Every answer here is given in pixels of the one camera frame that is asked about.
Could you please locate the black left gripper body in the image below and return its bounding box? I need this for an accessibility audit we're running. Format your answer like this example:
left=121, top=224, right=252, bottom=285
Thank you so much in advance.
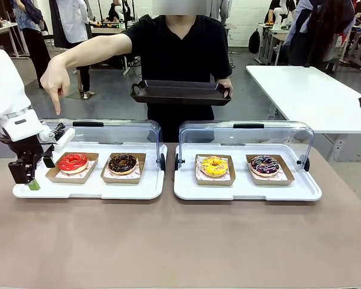
left=9, top=140, right=55, bottom=170

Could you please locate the red glazed donut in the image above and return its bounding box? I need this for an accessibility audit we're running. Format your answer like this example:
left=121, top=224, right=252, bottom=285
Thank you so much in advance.
left=58, top=153, right=89, bottom=175

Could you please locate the brown cardboard donut tray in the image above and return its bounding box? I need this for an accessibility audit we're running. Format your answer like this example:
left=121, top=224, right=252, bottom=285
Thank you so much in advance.
left=100, top=152, right=147, bottom=184
left=45, top=152, right=99, bottom=184
left=245, top=154, right=295, bottom=186
left=194, top=154, right=236, bottom=186

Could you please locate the chocolate sprinkled donut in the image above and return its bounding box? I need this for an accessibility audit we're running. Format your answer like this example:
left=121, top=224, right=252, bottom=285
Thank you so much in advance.
left=108, top=153, right=138, bottom=176

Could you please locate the dark brown serving tray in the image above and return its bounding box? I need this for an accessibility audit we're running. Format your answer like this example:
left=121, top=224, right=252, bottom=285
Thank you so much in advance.
left=130, top=79, right=233, bottom=107

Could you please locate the person's right forearm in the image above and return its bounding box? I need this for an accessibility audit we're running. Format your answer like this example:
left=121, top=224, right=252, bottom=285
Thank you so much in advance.
left=56, top=32, right=134, bottom=67

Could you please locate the purple sprinkled donut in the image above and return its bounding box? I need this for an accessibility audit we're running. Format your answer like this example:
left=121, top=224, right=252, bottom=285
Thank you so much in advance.
left=250, top=155, right=280, bottom=178

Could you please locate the yellow sprinkled donut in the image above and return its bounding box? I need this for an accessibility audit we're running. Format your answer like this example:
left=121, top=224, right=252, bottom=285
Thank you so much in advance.
left=199, top=155, right=229, bottom=178

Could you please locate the person torso black shirt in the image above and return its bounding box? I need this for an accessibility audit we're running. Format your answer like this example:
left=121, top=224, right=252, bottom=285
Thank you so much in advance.
left=122, top=14, right=233, bottom=143

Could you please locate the person's right hand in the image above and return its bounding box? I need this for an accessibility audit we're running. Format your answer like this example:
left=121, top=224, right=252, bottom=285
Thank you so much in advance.
left=40, top=56, right=72, bottom=116

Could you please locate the person's left hand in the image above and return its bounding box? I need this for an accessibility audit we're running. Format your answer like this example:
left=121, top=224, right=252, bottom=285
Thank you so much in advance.
left=215, top=78, right=234, bottom=99

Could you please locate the white display tray base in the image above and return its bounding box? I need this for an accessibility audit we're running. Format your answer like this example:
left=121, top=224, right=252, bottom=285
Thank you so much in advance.
left=173, top=143, right=323, bottom=202
left=12, top=141, right=168, bottom=200

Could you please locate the clear display lid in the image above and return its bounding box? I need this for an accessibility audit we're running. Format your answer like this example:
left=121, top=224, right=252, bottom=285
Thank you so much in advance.
left=174, top=120, right=315, bottom=172
left=39, top=119, right=167, bottom=172

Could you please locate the bystander in dark coat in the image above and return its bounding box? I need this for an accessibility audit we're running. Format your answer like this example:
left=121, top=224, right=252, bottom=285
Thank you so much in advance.
left=284, top=0, right=356, bottom=75

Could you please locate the bystander in blue shirt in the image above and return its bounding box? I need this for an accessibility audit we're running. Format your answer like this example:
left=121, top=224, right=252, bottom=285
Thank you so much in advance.
left=11, top=0, right=52, bottom=90

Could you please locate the white background desk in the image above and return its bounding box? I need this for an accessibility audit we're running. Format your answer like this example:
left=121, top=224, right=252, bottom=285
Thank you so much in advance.
left=256, top=23, right=289, bottom=66

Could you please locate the white background table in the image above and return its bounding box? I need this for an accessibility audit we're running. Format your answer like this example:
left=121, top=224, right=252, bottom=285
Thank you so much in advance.
left=0, top=22, right=29, bottom=60

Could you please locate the black backpack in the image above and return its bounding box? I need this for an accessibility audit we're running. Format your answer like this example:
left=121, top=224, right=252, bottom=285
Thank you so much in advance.
left=248, top=28, right=261, bottom=55

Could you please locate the bystander in white shirt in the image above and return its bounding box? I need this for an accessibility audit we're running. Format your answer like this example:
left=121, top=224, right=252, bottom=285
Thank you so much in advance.
left=49, top=0, right=96, bottom=100

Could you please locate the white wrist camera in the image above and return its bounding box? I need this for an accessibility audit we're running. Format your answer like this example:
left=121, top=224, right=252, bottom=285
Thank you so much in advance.
left=37, top=122, right=76, bottom=154

